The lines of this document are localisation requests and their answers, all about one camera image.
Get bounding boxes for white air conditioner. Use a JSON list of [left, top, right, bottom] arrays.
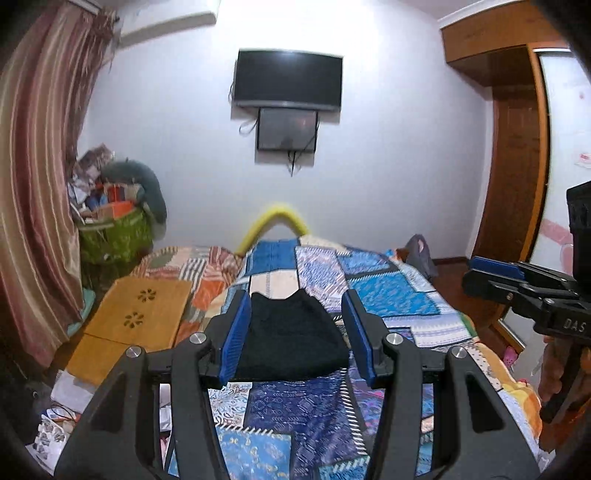
[[115, 0, 218, 47]]

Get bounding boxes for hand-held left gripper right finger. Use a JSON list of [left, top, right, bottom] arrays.
[[341, 290, 541, 480]]

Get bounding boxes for orange yellow fleece blanket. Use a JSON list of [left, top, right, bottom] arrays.
[[462, 318, 546, 462]]

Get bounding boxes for black pants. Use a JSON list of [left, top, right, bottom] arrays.
[[231, 288, 352, 381]]

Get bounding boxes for orange cardboard box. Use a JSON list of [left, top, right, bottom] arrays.
[[95, 200, 137, 220]]

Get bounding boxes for bamboo lap table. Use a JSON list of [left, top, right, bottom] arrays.
[[66, 276, 194, 386]]

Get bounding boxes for striped orange quilt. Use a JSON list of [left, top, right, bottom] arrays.
[[134, 244, 247, 347]]

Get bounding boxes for floral crumpled cloth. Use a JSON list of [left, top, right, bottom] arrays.
[[74, 145, 114, 185]]

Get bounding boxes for yellow foam tube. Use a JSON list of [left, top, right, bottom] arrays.
[[235, 203, 312, 256]]

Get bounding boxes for grey bag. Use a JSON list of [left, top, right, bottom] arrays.
[[404, 234, 439, 278]]

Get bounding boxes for blue patchwork bedsheet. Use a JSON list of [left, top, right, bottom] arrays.
[[159, 235, 476, 480]]

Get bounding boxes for black wall television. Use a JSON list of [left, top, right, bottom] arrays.
[[232, 48, 344, 112]]

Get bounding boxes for wooden door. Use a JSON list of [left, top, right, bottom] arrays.
[[473, 85, 548, 278]]

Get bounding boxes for pile of white papers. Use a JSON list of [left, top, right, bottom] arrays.
[[25, 369, 93, 464]]

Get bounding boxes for person's right hand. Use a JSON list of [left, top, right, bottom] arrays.
[[538, 339, 571, 407]]

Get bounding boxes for green storage basket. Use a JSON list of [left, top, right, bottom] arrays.
[[78, 208, 154, 266]]

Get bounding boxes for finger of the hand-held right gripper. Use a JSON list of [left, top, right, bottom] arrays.
[[468, 257, 578, 289], [462, 270, 580, 317]]

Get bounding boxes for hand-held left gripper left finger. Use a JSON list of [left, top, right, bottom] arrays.
[[54, 290, 252, 480]]

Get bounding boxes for wooden overhead cabinet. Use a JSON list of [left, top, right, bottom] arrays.
[[438, 2, 573, 86]]

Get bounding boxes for striped brown curtain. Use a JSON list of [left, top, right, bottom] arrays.
[[0, 0, 116, 370]]

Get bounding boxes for small black wall monitor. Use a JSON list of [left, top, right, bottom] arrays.
[[256, 107, 319, 153]]

